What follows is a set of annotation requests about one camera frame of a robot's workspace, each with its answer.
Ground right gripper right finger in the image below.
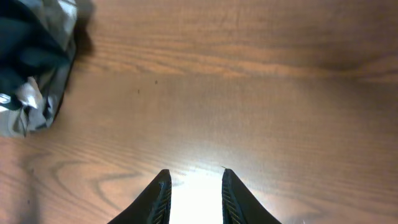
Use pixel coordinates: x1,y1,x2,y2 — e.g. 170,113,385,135
221,169,281,224

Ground beige folded trousers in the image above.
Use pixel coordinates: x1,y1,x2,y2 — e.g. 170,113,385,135
1,0,78,138

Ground black t-shirt with logo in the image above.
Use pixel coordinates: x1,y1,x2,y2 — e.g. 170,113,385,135
1,0,69,110

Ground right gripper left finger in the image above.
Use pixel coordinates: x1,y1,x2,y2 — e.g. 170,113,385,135
108,169,172,224

